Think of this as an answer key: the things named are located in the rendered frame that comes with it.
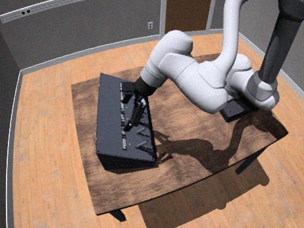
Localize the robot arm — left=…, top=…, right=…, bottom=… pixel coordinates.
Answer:
left=140, top=0, right=304, bottom=114

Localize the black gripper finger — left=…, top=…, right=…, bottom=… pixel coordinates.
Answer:
left=121, top=97, right=131, bottom=104
left=123, top=93, right=147, bottom=132

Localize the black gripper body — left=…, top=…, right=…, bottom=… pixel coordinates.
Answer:
left=136, top=76, right=157, bottom=102

